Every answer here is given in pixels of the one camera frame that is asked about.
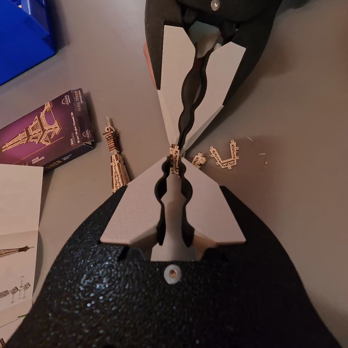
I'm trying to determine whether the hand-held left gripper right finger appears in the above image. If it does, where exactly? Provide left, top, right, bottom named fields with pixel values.
left=175, top=157, right=247, bottom=259

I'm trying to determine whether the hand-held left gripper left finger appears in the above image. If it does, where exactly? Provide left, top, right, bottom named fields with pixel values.
left=100, top=157, right=171, bottom=246

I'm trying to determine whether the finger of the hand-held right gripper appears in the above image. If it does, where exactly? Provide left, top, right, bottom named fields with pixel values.
left=178, top=42, right=247, bottom=154
left=157, top=24, right=197, bottom=147

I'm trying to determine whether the small wooden arch piece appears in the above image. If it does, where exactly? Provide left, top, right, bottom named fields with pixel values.
left=169, top=145, right=181, bottom=177
left=191, top=152, right=207, bottom=169
left=209, top=140, right=240, bottom=170

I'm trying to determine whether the wooden tower spire model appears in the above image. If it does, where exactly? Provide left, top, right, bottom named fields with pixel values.
left=103, top=117, right=130, bottom=194

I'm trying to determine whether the person's right hand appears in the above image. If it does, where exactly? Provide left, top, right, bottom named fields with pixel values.
left=143, top=40, right=159, bottom=90

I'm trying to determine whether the folded instruction leaflet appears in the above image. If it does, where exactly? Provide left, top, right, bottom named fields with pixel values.
left=0, top=163, right=44, bottom=347

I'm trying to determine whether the purple puzzle box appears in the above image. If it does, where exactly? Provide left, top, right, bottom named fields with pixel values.
left=0, top=88, right=96, bottom=174

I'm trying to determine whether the blue bin with tag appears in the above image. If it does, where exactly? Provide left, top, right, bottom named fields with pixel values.
left=0, top=0, right=57, bottom=86

